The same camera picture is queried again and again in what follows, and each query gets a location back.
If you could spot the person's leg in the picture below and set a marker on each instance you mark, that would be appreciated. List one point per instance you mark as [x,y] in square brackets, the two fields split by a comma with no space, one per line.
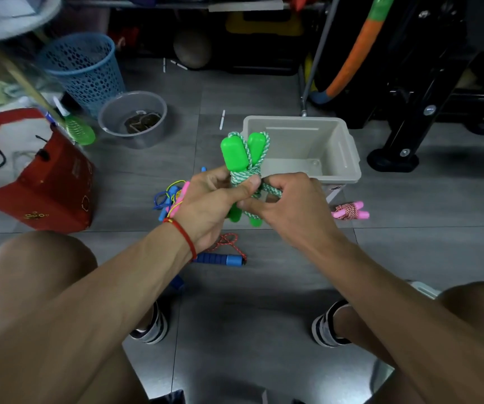
[27,265]
[477,311]

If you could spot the green spray bottle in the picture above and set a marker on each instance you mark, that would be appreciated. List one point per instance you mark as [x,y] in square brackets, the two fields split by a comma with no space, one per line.
[80,131]

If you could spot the red paper bag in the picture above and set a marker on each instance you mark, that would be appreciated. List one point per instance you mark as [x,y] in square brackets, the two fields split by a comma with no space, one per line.
[57,189]

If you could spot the brown ball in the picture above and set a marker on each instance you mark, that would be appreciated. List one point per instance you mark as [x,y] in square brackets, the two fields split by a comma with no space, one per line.
[191,49]

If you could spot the person's shoe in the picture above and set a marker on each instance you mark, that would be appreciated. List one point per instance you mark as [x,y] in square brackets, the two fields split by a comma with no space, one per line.
[155,330]
[324,332]

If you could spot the person's right shoe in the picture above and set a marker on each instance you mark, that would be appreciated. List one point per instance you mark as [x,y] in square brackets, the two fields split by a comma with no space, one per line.
[324,332]

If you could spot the white oval side table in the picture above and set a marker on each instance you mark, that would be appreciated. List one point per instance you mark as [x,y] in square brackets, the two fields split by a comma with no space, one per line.
[15,23]

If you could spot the orange red fabric bag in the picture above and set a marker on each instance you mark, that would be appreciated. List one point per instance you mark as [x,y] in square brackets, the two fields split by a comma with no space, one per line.
[303,2]

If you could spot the blue mesh wastebasket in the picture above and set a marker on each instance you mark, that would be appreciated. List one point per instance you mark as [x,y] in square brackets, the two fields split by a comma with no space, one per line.
[84,77]

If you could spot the person's right hand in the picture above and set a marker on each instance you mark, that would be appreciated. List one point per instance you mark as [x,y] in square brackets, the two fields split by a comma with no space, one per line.
[301,210]

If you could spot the multicoloured hula hoop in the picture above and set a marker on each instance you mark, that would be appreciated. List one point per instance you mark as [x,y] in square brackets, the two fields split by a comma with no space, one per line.
[353,50]

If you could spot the clear bin lid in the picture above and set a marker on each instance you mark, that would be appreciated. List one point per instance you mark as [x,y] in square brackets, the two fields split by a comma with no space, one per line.
[425,290]

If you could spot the person's right leg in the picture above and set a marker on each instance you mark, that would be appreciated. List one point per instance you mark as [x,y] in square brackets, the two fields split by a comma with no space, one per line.
[477,311]

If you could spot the black weight machine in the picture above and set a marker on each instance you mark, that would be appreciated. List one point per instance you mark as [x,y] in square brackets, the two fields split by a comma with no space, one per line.
[414,100]

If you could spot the person's left hand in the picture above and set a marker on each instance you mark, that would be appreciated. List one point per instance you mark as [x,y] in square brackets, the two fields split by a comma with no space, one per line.
[208,210]

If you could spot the person's right forearm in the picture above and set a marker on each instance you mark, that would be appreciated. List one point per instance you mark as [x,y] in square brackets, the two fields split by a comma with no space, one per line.
[418,323]

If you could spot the grey plastic storage bin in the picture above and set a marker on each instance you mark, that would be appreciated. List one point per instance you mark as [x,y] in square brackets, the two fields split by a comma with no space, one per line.
[301,143]

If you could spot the person's left shoe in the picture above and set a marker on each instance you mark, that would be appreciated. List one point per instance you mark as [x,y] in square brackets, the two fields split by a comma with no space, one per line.
[155,330]

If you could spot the grey plastic basin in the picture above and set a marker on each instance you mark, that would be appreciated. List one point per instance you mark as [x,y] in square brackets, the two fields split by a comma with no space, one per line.
[110,119]

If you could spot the person's left leg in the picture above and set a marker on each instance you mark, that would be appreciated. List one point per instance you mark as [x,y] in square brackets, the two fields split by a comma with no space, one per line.
[27,265]

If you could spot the yellow flat board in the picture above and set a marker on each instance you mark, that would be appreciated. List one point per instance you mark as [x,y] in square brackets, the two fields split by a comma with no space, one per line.
[240,26]

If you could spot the person's left forearm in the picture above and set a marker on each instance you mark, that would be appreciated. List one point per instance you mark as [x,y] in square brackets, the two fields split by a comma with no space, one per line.
[78,311]

